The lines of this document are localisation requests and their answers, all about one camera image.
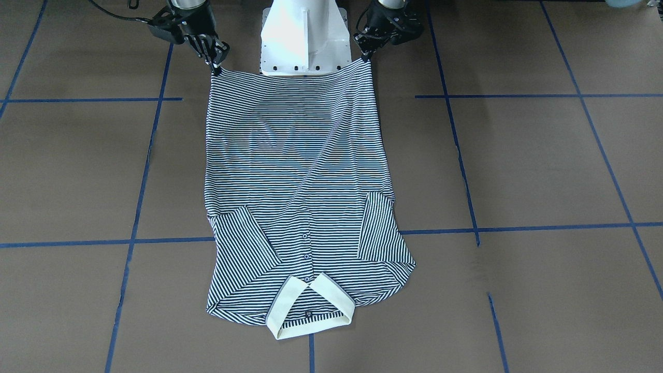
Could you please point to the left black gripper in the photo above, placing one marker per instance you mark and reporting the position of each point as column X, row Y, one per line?
column 384, row 20

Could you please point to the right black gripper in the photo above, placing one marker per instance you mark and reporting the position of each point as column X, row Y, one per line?
column 196, row 22

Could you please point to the striped polo shirt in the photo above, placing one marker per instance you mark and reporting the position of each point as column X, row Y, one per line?
column 300, row 201

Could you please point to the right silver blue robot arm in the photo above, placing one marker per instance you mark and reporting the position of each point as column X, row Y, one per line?
column 177, row 3

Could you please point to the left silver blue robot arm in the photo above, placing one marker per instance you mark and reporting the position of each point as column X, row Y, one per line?
column 384, row 22

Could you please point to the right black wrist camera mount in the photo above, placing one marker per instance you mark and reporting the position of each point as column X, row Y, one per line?
column 165, row 25

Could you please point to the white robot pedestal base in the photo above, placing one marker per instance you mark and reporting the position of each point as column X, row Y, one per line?
column 304, row 38

